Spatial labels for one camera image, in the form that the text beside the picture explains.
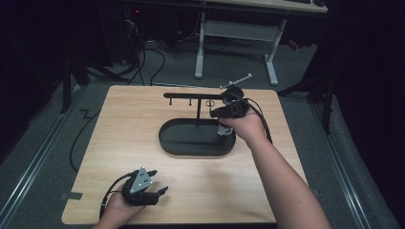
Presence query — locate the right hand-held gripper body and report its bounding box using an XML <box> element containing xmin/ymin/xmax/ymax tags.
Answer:
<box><xmin>219</xmin><ymin>73</ymin><xmax>253</xmax><ymax>120</ymax></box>

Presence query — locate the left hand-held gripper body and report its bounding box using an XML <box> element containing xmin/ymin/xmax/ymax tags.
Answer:
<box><xmin>119</xmin><ymin>166</ymin><xmax>160</xmax><ymax>207</ymax></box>

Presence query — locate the plush toy keychain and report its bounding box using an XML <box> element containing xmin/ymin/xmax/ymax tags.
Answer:
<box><xmin>217</xmin><ymin>123</ymin><xmax>234</xmax><ymax>136</ymax></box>

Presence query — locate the black key rack with tray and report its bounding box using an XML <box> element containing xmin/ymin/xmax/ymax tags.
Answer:
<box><xmin>158</xmin><ymin>92</ymin><xmax>238</xmax><ymax>157</ymax></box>

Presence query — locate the person's left hand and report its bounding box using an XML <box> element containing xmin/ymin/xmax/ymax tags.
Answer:
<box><xmin>100</xmin><ymin>190</ymin><xmax>148</xmax><ymax>225</ymax></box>

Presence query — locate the person's right hand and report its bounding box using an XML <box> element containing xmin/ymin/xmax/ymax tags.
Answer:
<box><xmin>219</xmin><ymin>109</ymin><xmax>269</xmax><ymax>145</ymax></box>

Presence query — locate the grey tape patch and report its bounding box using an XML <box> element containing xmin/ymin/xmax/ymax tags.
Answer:
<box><xmin>59</xmin><ymin>191</ymin><xmax>84</xmax><ymax>201</ymax></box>

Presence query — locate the white-legged desk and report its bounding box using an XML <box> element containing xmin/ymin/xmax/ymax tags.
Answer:
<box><xmin>193</xmin><ymin>0</ymin><xmax>329</xmax><ymax>88</ymax></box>

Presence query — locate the black metal stand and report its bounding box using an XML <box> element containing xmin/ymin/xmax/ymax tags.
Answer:
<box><xmin>59</xmin><ymin>53</ymin><xmax>92</xmax><ymax>115</ymax></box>
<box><xmin>276</xmin><ymin>71</ymin><xmax>336</xmax><ymax>135</ymax></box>

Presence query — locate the dark computer tower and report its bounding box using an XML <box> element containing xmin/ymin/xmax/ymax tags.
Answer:
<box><xmin>122</xmin><ymin>5</ymin><xmax>147</xmax><ymax>66</ymax></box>

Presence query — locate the left hand-held gripper black cable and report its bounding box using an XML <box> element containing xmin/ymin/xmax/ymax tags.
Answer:
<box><xmin>98</xmin><ymin>171</ymin><xmax>141</xmax><ymax>220</ymax></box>

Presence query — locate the hand-held gripper black cable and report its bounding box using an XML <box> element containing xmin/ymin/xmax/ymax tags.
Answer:
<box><xmin>233</xmin><ymin>91</ymin><xmax>274</xmax><ymax>145</ymax></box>
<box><xmin>98</xmin><ymin>171</ymin><xmax>141</xmax><ymax>220</ymax></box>

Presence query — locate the right hand-held gripper black cable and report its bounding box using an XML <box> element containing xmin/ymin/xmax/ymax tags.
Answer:
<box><xmin>233</xmin><ymin>91</ymin><xmax>274</xmax><ymax>145</ymax></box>

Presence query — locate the black floor cable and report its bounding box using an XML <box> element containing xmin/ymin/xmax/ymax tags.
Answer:
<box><xmin>69</xmin><ymin>109</ymin><xmax>102</xmax><ymax>174</ymax></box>

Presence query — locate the bundle of black cables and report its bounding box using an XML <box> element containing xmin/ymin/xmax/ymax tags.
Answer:
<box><xmin>85</xmin><ymin>12</ymin><xmax>204</xmax><ymax>87</ymax></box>

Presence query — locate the metal floor rail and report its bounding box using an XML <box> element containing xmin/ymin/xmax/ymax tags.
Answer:
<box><xmin>0</xmin><ymin>85</ymin><xmax>83</xmax><ymax>225</ymax></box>
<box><xmin>309</xmin><ymin>103</ymin><xmax>372</xmax><ymax>229</ymax></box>

